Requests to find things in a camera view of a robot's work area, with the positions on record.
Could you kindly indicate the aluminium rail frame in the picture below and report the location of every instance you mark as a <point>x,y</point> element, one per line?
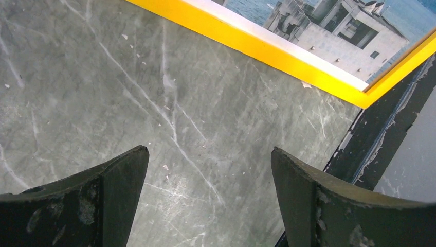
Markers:
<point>411,173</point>

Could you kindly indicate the yellow wooden picture frame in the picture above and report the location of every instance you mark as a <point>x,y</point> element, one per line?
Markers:
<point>290,64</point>

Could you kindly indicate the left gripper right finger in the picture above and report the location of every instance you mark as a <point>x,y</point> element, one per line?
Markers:
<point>319,209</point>

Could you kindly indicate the building photo print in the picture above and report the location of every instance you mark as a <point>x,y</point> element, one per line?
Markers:
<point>354,41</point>

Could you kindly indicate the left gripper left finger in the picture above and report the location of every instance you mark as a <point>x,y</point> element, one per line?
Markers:
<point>95,207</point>

